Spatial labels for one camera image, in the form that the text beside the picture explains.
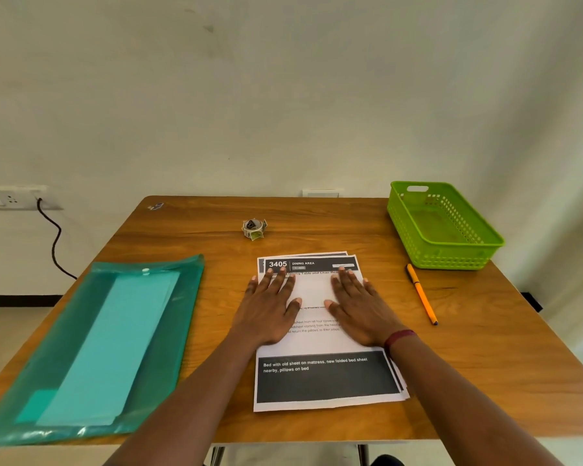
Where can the orange pen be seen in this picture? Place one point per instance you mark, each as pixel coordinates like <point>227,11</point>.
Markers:
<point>421,293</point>

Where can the black skirting board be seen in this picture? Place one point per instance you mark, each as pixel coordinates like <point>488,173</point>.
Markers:
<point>19,301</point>

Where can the green plastic basket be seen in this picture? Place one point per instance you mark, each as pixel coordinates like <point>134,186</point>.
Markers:
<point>437,228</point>

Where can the small silver foil scrap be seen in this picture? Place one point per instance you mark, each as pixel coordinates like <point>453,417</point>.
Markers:
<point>155,206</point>

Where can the grey metal table leg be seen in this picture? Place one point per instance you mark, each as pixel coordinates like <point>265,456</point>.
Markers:
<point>363,456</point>
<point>216,456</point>

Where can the white wall socket panel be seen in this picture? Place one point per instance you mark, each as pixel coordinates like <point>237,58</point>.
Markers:
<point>5,198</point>

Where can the green translucent plastic folder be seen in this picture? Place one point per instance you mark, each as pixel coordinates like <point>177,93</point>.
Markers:
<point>184,310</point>

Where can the person's right forearm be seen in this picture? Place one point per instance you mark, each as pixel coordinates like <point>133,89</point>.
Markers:
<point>456,412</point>

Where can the person's left forearm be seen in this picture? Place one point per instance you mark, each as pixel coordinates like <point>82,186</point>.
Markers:
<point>189,407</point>

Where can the dark red wrist band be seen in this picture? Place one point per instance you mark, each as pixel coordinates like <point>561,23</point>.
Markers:
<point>398,337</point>

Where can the person's right leg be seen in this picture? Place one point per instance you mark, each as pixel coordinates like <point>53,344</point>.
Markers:
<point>387,461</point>

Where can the small clear tape roll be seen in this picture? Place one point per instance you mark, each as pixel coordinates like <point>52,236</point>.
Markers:
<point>253,229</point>

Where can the person's right hand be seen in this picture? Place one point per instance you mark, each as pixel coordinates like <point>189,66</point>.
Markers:
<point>364,315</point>

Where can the white blank wall plate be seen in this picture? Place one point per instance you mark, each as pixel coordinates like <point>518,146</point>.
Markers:
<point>320,193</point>

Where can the person's left hand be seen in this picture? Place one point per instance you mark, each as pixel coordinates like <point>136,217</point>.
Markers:
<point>267,315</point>

